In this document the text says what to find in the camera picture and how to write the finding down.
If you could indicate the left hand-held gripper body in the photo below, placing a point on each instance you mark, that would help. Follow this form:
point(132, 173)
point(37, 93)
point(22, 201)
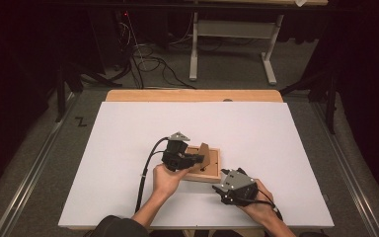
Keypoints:
point(176, 154)

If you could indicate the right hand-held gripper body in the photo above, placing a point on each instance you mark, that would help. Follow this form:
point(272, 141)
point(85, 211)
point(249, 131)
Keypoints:
point(240, 187)

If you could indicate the wooden block board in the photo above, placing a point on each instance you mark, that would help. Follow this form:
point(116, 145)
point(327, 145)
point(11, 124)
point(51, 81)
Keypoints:
point(207, 178)

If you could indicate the person's left hand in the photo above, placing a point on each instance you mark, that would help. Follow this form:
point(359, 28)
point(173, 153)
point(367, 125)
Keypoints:
point(164, 182)

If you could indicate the person's right hand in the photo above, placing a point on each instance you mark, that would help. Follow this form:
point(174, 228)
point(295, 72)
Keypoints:
point(266, 204)

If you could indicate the white board table cover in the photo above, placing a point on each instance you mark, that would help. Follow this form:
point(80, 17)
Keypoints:
point(243, 131)

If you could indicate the wooden table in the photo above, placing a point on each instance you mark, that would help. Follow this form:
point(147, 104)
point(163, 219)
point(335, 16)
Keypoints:
point(177, 95)

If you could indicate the person's dark clothing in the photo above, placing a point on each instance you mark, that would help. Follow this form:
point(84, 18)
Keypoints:
point(118, 228)

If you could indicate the black tape floor mark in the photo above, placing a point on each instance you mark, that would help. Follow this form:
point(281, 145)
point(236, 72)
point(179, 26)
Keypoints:
point(81, 121)

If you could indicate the black stand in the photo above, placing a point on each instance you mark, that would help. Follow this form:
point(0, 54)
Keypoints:
point(60, 95)
point(330, 102)

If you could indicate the black equipment box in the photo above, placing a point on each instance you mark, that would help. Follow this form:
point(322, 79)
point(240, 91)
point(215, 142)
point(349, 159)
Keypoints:
point(112, 39)

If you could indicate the dark curtain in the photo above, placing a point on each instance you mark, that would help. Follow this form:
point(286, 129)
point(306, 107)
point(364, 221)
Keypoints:
point(371, 82)
point(10, 82)

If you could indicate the aluminium floor rail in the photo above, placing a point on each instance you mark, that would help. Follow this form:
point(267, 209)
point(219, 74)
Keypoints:
point(29, 177)
point(352, 177)

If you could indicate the white metal desk frame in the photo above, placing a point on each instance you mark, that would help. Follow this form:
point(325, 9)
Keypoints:
point(233, 29)

